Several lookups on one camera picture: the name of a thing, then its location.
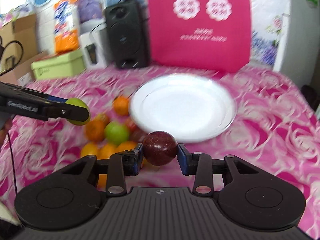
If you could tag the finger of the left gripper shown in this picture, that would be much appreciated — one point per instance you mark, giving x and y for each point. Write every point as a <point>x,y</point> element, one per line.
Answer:
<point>58,108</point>

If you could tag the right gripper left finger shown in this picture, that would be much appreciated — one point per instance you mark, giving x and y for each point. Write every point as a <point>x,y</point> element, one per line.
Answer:
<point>119,166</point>

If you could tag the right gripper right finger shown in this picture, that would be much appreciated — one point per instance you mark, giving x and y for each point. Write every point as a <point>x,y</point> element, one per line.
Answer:
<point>203,167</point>

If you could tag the large orange front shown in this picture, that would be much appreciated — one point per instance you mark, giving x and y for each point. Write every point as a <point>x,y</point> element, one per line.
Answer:
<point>126,146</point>

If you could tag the green apple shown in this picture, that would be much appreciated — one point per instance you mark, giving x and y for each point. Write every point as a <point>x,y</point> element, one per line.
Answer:
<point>116,133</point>
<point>80,114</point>

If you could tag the small orange tangerine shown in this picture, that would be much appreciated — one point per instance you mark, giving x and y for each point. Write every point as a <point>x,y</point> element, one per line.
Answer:
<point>104,153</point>

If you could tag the dark red plum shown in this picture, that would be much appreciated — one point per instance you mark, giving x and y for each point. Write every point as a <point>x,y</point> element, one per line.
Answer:
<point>159,148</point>

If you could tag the red peach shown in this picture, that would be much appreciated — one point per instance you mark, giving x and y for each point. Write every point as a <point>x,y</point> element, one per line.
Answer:
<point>130,124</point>

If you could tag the yellow orange citrus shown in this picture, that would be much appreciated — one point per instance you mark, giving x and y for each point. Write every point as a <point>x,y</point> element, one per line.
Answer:
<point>90,148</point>

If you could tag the orange with leaf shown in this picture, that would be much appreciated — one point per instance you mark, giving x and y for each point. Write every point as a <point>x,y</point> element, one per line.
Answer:
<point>94,131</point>

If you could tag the red yellow nectarine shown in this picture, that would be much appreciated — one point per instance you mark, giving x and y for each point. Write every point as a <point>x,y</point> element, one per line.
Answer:
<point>103,117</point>

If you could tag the orange mandarin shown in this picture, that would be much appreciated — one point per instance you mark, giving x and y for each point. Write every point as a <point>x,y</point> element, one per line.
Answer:
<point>121,105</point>

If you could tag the light green shoe box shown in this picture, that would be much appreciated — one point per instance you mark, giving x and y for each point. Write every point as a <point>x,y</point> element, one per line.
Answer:
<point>59,66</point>

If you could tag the white round plate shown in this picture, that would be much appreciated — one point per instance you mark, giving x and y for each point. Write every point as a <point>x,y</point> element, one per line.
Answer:
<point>190,107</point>

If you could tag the brown cardboard box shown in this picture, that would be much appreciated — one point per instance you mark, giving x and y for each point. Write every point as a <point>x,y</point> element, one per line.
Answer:
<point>19,50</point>

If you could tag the white coffee cup box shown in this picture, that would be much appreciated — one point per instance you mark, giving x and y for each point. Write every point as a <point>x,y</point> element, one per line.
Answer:
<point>95,50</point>

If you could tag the orange paper cup pack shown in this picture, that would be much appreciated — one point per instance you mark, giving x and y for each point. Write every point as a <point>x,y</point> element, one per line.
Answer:
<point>66,26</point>

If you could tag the pink rose tablecloth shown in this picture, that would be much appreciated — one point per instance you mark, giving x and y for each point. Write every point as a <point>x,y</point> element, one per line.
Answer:
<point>274,129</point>

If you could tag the black speaker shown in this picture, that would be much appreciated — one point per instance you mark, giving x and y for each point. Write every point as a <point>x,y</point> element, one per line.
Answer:
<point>126,35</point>

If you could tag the magenta tote bag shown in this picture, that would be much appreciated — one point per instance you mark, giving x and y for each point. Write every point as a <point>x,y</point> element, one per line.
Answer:
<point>202,34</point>

